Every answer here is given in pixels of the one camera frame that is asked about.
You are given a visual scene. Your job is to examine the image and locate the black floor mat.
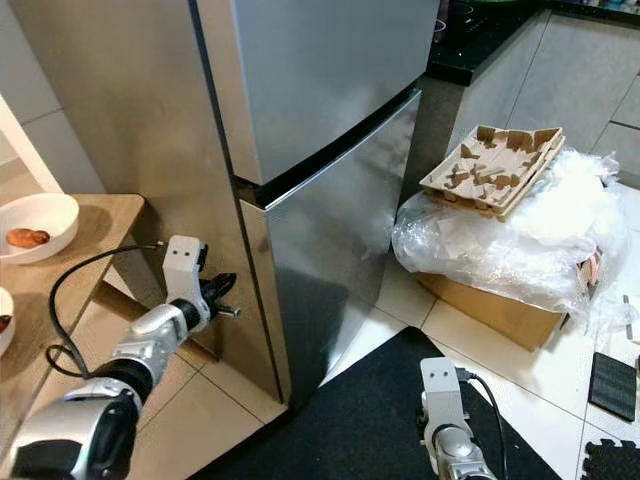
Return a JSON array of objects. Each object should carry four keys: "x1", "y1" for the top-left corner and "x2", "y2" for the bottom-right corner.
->
[{"x1": 190, "y1": 327, "x2": 546, "y2": 480}]

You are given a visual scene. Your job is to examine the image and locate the clear plastic wrap bundle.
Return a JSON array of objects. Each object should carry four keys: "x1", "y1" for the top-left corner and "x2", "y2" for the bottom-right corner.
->
[{"x1": 390, "y1": 148, "x2": 626, "y2": 316}]

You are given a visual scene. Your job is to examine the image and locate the brown moulded pulp tray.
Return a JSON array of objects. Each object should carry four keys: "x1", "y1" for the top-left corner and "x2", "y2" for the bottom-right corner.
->
[{"x1": 420, "y1": 125, "x2": 568, "y2": 221}]

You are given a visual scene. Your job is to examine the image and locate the black puzzle foam tile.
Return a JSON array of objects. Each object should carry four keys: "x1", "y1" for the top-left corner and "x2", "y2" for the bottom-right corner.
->
[{"x1": 578, "y1": 438, "x2": 640, "y2": 480}]

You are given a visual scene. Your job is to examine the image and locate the short orange carrot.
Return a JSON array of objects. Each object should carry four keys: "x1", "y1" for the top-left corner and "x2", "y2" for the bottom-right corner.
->
[{"x1": 6, "y1": 228, "x2": 51, "y2": 250}]

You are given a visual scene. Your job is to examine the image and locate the small clear plastic bag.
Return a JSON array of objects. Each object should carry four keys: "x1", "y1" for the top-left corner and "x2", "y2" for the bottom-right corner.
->
[{"x1": 595, "y1": 285, "x2": 640, "y2": 346}]

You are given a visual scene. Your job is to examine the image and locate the light wooden dining table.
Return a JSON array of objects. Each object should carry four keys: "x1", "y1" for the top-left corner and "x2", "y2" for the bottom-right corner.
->
[{"x1": 0, "y1": 193, "x2": 221, "y2": 471}]

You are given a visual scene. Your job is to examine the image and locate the grey kitchen cabinet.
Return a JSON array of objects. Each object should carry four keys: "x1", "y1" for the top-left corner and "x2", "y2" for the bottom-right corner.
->
[{"x1": 400, "y1": 10, "x2": 640, "y2": 196}]

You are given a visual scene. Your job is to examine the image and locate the steel freezer door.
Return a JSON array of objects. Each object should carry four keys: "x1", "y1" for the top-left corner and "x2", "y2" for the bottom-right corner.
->
[{"x1": 195, "y1": 0, "x2": 441, "y2": 186}]

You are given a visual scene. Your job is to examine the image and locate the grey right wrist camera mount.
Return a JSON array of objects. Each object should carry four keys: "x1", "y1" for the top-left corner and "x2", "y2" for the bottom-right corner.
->
[{"x1": 420, "y1": 357, "x2": 466, "y2": 433}]

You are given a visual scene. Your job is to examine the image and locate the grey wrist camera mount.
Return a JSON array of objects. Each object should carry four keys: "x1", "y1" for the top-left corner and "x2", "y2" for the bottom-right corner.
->
[
  {"x1": 163, "y1": 235, "x2": 209, "y2": 306},
  {"x1": 420, "y1": 357, "x2": 466, "y2": 433}
]

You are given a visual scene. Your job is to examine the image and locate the black flat ribbed pad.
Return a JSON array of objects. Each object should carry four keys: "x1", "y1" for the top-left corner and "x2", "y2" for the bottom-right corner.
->
[{"x1": 588, "y1": 350, "x2": 639, "y2": 423}]

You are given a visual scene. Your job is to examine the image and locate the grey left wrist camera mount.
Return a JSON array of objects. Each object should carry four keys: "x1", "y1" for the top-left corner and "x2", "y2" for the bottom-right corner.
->
[{"x1": 163, "y1": 235, "x2": 209, "y2": 306}]

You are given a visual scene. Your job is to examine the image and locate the brown cardboard box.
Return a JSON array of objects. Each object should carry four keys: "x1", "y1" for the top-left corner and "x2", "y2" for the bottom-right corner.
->
[{"x1": 415, "y1": 250, "x2": 606, "y2": 351}]

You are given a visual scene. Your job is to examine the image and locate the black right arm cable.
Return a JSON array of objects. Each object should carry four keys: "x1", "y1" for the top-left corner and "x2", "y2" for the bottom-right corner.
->
[{"x1": 457, "y1": 367, "x2": 511, "y2": 480}]

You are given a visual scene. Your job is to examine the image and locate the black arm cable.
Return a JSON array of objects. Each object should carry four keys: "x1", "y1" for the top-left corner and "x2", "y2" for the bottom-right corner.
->
[
  {"x1": 457, "y1": 367, "x2": 511, "y2": 480},
  {"x1": 48, "y1": 240, "x2": 166, "y2": 379}
]

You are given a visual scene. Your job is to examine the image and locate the large white oval bowl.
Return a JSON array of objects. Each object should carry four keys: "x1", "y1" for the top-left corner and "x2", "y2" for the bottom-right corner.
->
[{"x1": 0, "y1": 288, "x2": 16, "y2": 353}]

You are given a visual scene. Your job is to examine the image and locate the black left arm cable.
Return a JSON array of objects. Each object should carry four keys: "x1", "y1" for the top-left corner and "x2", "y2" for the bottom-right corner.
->
[{"x1": 48, "y1": 240, "x2": 166, "y2": 379}]

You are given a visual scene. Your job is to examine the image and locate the steel fridge door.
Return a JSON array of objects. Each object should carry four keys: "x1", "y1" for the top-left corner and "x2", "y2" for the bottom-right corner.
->
[{"x1": 240, "y1": 90, "x2": 423, "y2": 406}]

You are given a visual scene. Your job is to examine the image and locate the small white bowl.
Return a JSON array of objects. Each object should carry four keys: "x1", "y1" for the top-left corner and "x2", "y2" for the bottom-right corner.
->
[{"x1": 0, "y1": 193, "x2": 79, "y2": 265}]

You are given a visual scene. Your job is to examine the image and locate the steel fridge cabinet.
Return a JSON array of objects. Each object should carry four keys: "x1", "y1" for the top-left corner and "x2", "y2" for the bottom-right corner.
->
[{"x1": 10, "y1": 0, "x2": 291, "y2": 406}]

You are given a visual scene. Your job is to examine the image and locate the black kitchen counter top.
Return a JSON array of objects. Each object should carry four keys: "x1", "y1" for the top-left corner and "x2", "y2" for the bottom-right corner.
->
[{"x1": 425, "y1": 0, "x2": 640, "y2": 86}]

